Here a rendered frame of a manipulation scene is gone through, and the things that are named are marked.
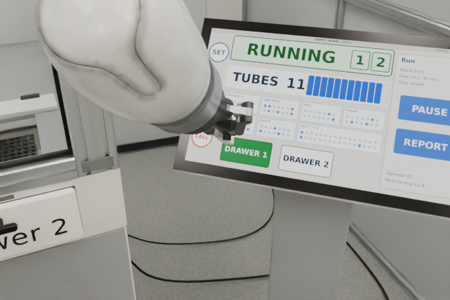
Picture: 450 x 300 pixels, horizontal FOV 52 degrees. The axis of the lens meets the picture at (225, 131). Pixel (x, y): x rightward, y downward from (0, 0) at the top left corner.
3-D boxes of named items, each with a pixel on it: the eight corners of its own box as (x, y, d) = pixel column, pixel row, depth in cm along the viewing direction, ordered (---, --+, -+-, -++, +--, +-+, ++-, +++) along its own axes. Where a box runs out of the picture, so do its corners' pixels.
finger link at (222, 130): (203, 92, 55) (215, 92, 54) (226, 113, 65) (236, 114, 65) (200, 123, 54) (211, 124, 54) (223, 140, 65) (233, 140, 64)
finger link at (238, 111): (202, 93, 53) (247, 94, 51) (214, 104, 58) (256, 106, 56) (200, 113, 52) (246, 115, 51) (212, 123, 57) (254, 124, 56)
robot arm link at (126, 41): (241, 90, 41) (172, -16, 45) (191, 15, 27) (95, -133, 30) (143, 154, 42) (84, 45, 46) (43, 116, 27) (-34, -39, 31)
